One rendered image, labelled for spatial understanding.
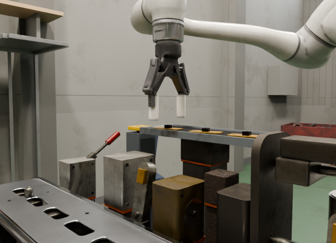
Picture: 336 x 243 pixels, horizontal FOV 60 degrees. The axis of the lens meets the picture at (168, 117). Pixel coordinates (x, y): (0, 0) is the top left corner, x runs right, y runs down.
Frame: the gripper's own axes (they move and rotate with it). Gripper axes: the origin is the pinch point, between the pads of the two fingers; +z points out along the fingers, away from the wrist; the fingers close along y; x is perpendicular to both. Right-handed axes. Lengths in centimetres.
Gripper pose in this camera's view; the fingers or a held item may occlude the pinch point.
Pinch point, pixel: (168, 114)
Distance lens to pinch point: 84.1
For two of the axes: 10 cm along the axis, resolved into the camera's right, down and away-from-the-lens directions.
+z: 0.0, 10.0, 0.6
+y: -5.8, 0.5, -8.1
